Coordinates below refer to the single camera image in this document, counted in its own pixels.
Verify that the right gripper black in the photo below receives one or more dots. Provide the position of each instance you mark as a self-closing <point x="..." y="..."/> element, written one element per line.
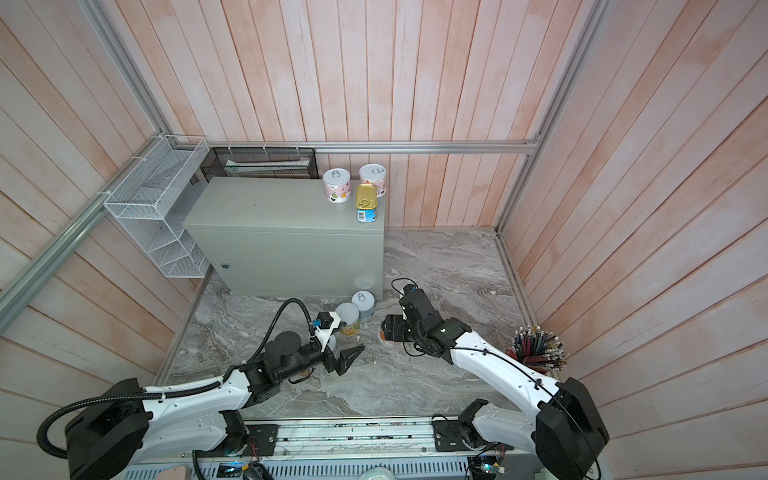
<point x="393" y="326"/>

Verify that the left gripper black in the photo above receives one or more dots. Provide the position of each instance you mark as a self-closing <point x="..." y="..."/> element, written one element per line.
<point x="342" y="364"/>

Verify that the yellow can plastic lid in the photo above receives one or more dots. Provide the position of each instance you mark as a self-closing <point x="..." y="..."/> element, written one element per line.
<point x="349" y="314"/>

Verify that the gold rectangular sardine tin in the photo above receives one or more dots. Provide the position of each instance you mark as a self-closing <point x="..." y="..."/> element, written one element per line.
<point x="366" y="203"/>

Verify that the pink can front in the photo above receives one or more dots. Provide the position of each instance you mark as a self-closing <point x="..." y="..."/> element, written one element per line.
<point x="376" y="175"/>

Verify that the pink labelled can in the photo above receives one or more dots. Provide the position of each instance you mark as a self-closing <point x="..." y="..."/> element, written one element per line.
<point x="337" y="182"/>

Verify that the orange labelled can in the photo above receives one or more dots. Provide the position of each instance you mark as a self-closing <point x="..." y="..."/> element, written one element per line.
<point x="383" y="340"/>

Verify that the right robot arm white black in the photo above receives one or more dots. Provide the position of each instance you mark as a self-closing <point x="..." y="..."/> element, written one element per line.
<point x="557" y="421"/>

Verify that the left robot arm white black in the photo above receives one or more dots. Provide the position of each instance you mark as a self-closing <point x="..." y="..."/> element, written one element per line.
<point x="101" y="436"/>

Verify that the teal labelled can near cabinet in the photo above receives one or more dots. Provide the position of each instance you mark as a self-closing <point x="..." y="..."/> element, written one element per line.
<point x="365" y="303"/>

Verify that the grey metal cabinet box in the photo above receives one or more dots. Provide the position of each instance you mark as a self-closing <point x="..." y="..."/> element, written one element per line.
<point x="281" y="237"/>

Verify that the red pencil holder cup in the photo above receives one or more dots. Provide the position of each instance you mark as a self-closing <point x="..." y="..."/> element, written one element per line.
<point x="539" y="350"/>

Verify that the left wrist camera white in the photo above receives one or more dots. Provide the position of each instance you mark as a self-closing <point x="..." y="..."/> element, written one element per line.
<point x="325" y="326"/>

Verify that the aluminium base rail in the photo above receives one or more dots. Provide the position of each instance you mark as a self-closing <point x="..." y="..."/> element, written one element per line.
<point x="354" y="441"/>

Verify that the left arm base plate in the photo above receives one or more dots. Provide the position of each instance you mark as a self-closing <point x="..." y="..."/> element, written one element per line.
<point x="259" y="440"/>

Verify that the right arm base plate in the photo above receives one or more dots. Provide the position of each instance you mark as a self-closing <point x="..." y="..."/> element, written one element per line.
<point x="453" y="435"/>

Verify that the black wire mesh basket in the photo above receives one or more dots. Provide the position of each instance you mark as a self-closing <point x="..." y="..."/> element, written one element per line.
<point x="260" y="162"/>

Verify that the white wire mesh shelf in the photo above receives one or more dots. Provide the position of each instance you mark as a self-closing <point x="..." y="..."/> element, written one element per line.
<point x="152" y="201"/>

